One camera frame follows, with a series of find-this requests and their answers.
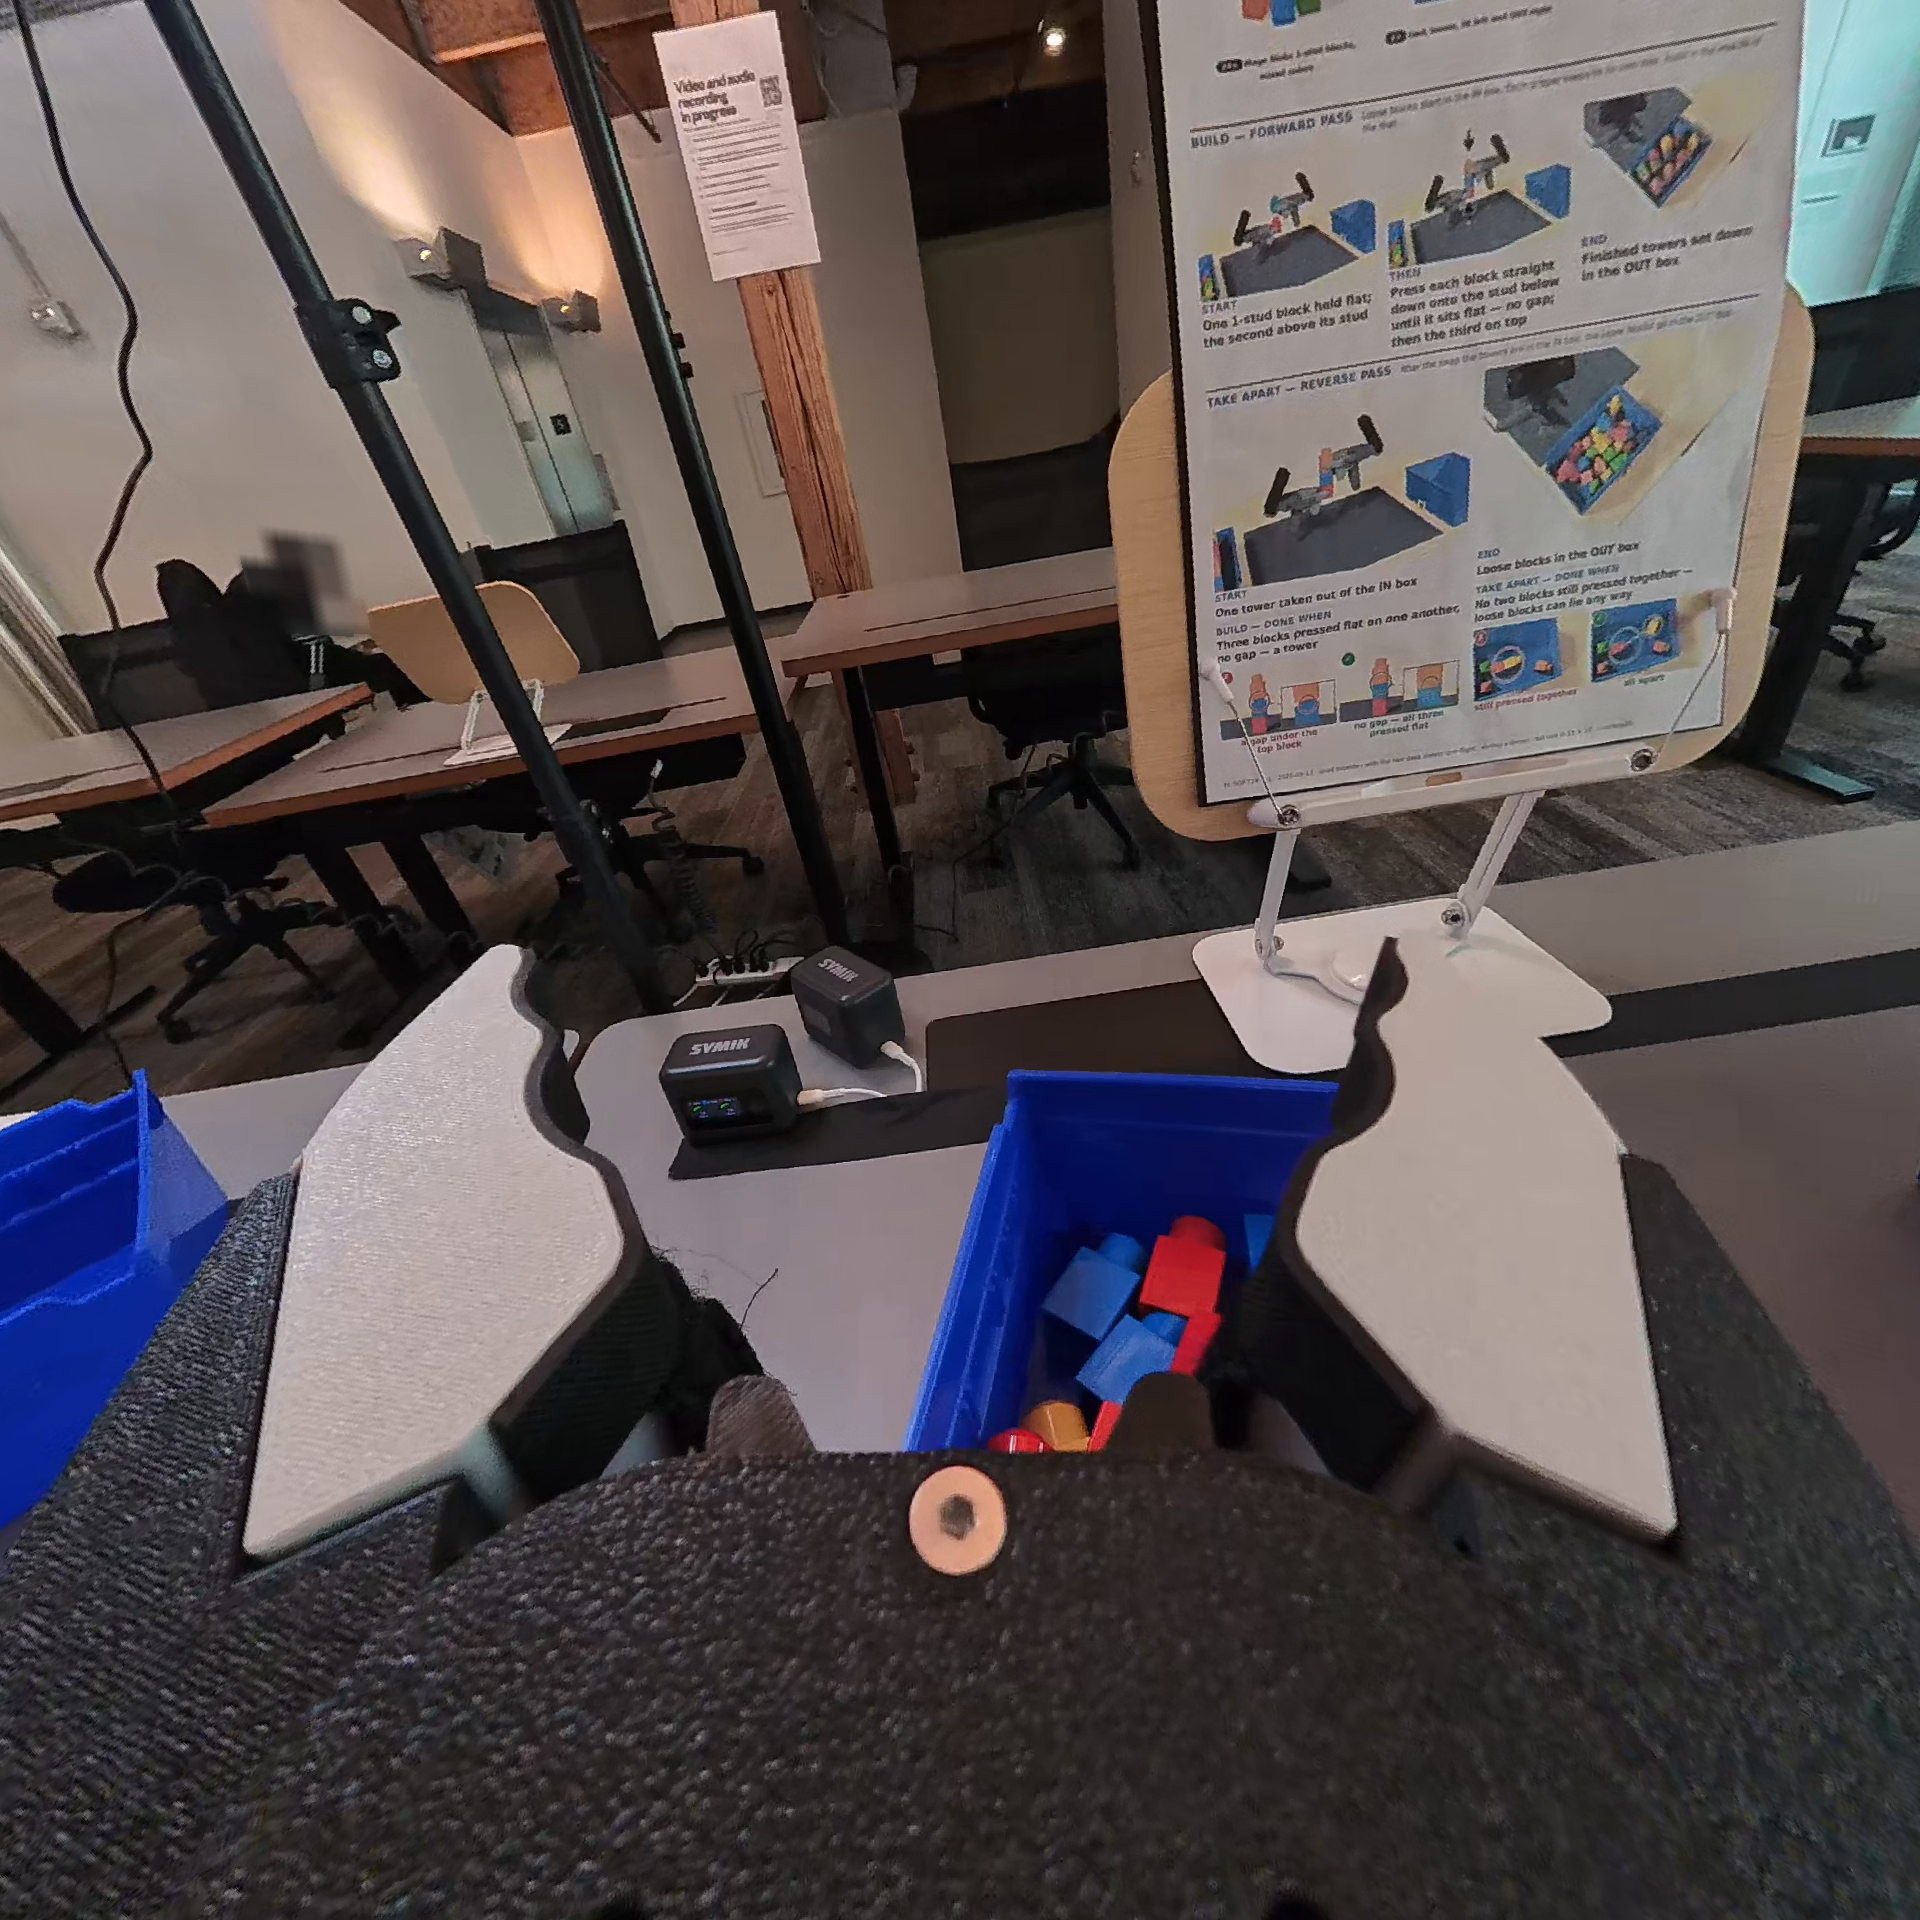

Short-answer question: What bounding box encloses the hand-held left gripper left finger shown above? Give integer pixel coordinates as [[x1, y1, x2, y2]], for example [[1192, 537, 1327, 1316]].
[[241, 945, 633, 1562]]

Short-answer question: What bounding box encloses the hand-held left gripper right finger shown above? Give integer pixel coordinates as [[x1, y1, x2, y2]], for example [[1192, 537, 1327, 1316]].
[[1288, 937, 1682, 1545]]

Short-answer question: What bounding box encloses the pile of mega blocks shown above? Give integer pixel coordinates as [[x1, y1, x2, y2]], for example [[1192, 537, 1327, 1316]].
[[982, 1213, 1279, 1458]]

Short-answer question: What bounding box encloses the blue plastic bin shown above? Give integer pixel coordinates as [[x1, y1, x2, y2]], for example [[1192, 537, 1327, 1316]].
[[904, 1067, 1347, 1456], [0, 1072, 238, 1534]]

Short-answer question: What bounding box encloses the black battery charger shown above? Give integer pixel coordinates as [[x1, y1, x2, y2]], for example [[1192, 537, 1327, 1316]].
[[657, 1022, 803, 1145], [787, 948, 904, 1072]]

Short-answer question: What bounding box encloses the white metal poster stand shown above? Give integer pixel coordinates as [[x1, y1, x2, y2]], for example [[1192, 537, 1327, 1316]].
[[1190, 792, 1618, 1075]]

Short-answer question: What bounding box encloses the black office chair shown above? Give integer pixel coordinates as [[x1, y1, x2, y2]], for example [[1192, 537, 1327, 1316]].
[[961, 637, 1145, 874], [1815, 600, 1895, 695], [52, 832, 339, 1043], [555, 757, 768, 938], [154, 558, 378, 708]]

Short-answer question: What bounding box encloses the black rubber pad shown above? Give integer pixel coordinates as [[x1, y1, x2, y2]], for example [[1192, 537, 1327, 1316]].
[[666, 1082, 1005, 1185]]

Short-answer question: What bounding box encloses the grey office desk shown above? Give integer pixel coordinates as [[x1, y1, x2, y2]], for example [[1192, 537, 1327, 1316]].
[[778, 546, 1126, 969], [0, 682, 378, 1052], [200, 637, 800, 977], [1725, 392, 1920, 770]]

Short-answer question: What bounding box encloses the small document stand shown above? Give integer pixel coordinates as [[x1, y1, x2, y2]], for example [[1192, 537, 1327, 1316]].
[[441, 677, 575, 770]]

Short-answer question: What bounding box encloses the wooden back chair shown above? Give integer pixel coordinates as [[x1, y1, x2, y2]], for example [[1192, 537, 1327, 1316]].
[[364, 581, 583, 708]]

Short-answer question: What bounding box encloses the instruction poster on stand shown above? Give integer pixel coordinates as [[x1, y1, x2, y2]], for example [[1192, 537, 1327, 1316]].
[[1108, 275, 1820, 847]]

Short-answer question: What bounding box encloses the black light stand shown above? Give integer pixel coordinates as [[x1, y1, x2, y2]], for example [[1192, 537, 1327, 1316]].
[[532, 0, 860, 953], [142, 0, 684, 1009]]

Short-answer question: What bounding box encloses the metal elevator door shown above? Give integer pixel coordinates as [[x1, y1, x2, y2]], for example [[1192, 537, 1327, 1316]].
[[477, 291, 627, 537]]

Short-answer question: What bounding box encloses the black monitor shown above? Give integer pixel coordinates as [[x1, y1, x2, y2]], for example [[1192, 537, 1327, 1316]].
[[1804, 285, 1920, 417]]

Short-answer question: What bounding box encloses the white paper notice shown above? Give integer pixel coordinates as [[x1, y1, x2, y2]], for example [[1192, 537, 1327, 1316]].
[[652, 11, 825, 285]]

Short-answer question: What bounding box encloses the wooden post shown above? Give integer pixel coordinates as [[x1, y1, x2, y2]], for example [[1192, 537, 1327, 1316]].
[[673, 0, 920, 818]]

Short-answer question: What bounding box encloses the black light cable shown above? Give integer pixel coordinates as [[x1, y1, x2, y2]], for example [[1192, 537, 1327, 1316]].
[[12, 0, 208, 849]]

